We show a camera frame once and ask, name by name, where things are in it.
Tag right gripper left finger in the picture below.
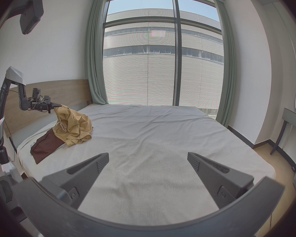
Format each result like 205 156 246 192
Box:
41 153 109 210

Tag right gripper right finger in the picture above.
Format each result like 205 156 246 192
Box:
187 152 255 210

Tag tan shorts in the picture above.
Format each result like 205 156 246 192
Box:
53 106 93 147

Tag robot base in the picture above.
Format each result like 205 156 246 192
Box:
0 161 25 207

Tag bed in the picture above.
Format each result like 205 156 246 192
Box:
0 79 277 228

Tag brown garment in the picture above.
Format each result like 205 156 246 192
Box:
30 130 64 164

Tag grey small table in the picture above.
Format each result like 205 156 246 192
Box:
270 108 296 155

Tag window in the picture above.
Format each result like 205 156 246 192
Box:
102 0 225 120

